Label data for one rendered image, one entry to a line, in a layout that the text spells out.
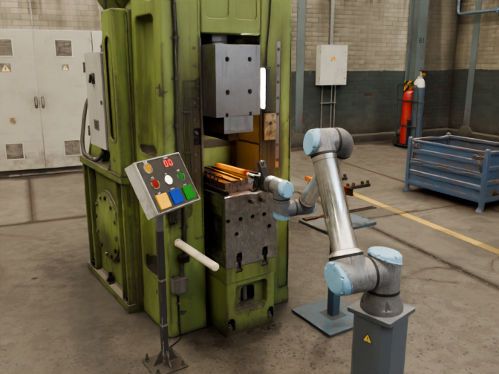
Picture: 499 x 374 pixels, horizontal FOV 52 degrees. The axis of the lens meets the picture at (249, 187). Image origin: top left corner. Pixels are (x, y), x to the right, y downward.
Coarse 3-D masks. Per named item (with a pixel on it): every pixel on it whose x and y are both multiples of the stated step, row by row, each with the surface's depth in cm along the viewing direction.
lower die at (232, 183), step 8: (208, 168) 331; (208, 176) 315; (216, 176) 313; (224, 176) 311; (232, 176) 307; (216, 184) 305; (224, 184) 297; (232, 184) 300; (240, 184) 303; (248, 184) 306; (232, 192) 301
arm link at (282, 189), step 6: (270, 180) 273; (276, 180) 270; (282, 180) 268; (270, 186) 272; (276, 186) 268; (282, 186) 265; (288, 186) 266; (276, 192) 268; (282, 192) 265; (288, 192) 267; (276, 198) 269; (282, 198) 268; (288, 198) 268
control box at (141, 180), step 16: (144, 160) 251; (160, 160) 259; (176, 160) 269; (128, 176) 249; (144, 176) 246; (160, 176) 255; (176, 176) 264; (144, 192) 245; (160, 192) 251; (144, 208) 248; (176, 208) 255
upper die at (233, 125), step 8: (208, 120) 303; (216, 120) 295; (224, 120) 288; (232, 120) 291; (240, 120) 294; (248, 120) 297; (208, 128) 304; (216, 128) 296; (224, 128) 289; (232, 128) 292; (240, 128) 295; (248, 128) 298
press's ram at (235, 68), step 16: (208, 48) 281; (224, 48) 278; (240, 48) 284; (256, 48) 290; (208, 64) 284; (224, 64) 280; (240, 64) 286; (256, 64) 292; (208, 80) 286; (224, 80) 282; (240, 80) 288; (256, 80) 294; (208, 96) 289; (224, 96) 285; (240, 96) 290; (256, 96) 297; (208, 112) 291; (224, 112) 287; (240, 112) 292; (256, 112) 299
